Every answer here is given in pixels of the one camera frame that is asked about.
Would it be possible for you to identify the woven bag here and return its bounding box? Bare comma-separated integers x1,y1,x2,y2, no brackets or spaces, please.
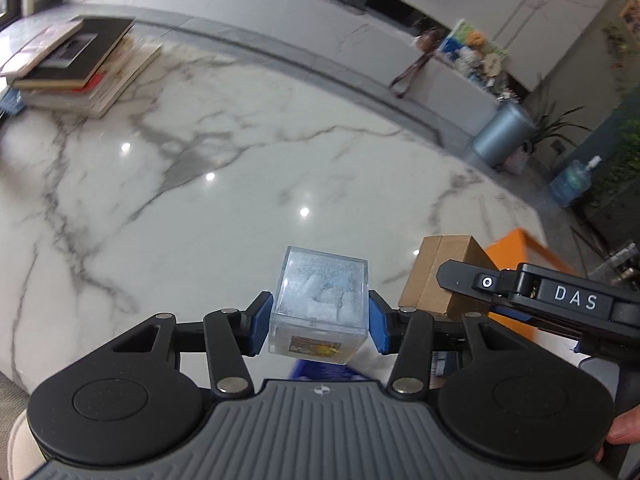
502,147,532,176

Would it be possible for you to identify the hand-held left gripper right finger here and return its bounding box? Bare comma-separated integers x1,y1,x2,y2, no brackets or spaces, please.
367,290,546,397

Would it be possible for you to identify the blue water jug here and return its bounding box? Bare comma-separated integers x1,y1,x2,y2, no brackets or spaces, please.
550,156,601,208

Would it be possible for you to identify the brown cardboard box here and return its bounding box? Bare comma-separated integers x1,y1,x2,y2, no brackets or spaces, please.
398,234,501,320

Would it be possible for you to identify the person's right hand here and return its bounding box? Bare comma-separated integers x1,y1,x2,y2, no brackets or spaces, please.
594,410,640,463

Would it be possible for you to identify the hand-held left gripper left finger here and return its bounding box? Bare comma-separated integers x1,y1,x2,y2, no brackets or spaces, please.
82,291,274,398

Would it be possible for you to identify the clear acrylic cube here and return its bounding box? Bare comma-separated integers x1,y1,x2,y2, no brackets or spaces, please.
267,245,370,366

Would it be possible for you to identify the painted canvas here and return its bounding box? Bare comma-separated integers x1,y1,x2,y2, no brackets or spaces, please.
440,19,511,70

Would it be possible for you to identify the black notebook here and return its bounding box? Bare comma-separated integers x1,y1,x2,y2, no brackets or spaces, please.
10,16,137,92

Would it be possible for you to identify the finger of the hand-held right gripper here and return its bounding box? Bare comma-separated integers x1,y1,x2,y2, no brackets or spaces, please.
436,259,523,307
492,304,535,327

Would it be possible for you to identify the cream paperback book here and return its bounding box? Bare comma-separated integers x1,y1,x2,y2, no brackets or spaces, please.
22,40,165,120

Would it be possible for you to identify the grey trash bin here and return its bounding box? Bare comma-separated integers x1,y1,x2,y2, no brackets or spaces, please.
472,102,536,168

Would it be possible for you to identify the blue patterned card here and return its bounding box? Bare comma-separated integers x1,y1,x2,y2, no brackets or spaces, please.
0,87,24,117

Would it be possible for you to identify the long leaf floor plant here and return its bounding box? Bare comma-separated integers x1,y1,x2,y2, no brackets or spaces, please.
527,75,601,157

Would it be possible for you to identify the orange cardboard shoe box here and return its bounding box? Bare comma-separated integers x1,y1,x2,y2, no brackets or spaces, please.
484,227,583,321

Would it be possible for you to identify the trailing pothos plant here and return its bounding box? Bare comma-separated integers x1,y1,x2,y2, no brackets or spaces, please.
591,110,640,212

